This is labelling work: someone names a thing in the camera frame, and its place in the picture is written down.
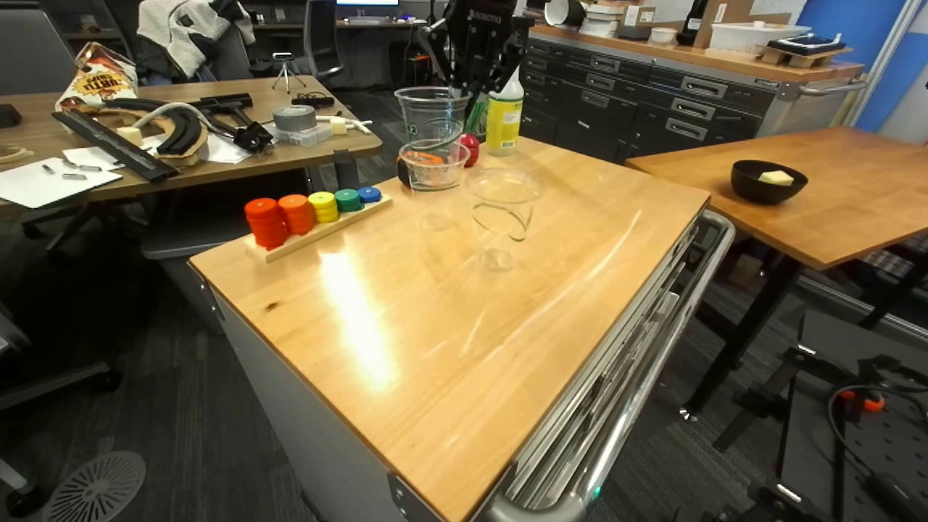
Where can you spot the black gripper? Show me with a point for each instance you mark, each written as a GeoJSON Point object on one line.
{"type": "Point", "coordinates": [483, 31]}

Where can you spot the white yellow spray bottle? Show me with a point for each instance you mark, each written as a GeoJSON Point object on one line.
{"type": "Point", "coordinates": [502, 121]}

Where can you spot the orange and black block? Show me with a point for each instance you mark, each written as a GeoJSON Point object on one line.
{"type": "Point", "coordinates": [403, 173]}

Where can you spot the black office chair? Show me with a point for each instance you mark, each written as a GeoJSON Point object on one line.
{"type": "Point", "coordinates": [322, 38]}

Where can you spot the blue cylinder peg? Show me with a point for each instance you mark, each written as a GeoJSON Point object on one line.
{"type": "Point", "coordinates": [370, 195]}

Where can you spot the small black flat tool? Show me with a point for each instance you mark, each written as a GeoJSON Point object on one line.
{"type": "Point", "coordinates": [315, 100]}

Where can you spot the gray flat file cabinet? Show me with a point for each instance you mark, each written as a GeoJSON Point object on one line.
{"type": "Point", "coordinates": [657, 105]}

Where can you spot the green cylinder peg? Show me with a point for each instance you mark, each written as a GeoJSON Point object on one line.
{"type": "Point", "coordinates": [349, 202]}

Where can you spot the gray tape roll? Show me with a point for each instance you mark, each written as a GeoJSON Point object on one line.
{"type": "Point", "coordinates": [294, 121]}

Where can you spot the yellow cylinder peg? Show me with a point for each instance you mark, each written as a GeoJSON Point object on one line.
{"type": "Point", "coordinates": [322, 206]}

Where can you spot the long wooden office desk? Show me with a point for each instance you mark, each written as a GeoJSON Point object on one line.
{"type": "Point", "coordinates": [291, 160]}

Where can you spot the black bottle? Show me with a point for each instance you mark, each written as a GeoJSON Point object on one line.
{"type": "Point", "coordinates": [692, 22]}

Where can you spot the orange cylinder peg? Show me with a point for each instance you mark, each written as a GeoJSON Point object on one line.
{"type": "Point", "coordinates": [296, 216]}

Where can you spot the rainbow stacking blocks toy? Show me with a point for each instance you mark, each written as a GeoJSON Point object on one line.
{"type": "Point", "coordinates": [291, 248]}

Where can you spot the red cylinder peg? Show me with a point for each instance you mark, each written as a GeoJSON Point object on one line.
{"type": "Point", "coordinates": [264, 222]}

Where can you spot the white tray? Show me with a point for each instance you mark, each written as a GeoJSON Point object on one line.
{"type": "Point", "coordinates": [742, 38]}

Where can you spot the black bowl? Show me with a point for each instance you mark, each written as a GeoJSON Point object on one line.
{"type": "Point", "coordinates": [748, 186]}

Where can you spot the white jacket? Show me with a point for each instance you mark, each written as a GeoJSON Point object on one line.
{"type": "Point", "coordinates": [183, 31]}

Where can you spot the pale yellow item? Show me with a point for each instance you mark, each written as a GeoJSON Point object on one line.
{"type": "Point", "coordinates": [774, 177]}

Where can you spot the blue partition panel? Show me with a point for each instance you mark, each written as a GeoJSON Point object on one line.
{"type": "Point", "coordinates": [841, 31]}

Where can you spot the long black strip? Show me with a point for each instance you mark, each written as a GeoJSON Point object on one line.
{"type": "Point", "coordinates": [116, 147]}

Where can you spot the orange white snack bag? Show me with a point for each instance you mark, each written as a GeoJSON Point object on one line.
{"type": "Point", "coordinates": [97, 85]}

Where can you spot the wooden side table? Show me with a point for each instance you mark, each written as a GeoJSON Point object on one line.
{"type": "Point", "coordinates": [850, 203]}

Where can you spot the metal tool cart wooden top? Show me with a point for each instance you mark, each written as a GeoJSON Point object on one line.
{"type": "Point", "coordinates": [291, 425]}

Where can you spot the white paper sheets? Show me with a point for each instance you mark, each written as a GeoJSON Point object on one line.
{"type": "Point", "coordinates": [46, 185]}

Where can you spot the gray padded chair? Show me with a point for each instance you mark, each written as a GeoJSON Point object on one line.
{"type": "Point", "coordinates": [32, 54]}

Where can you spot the orange clamp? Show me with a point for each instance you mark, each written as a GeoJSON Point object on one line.
{"type": "Point", "coordinates": [873, 404]}

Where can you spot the black office chair base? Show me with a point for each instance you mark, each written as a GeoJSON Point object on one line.
{"type": "Point", "coordinates": [17, 338]}

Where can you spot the gray breadboard table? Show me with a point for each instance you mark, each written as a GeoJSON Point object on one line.
{"type": "Point", "coordinates": [889, 460]}

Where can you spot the round floor fan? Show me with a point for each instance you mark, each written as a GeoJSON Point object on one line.
{"type": "Point", "coordinates": [97, 488]}

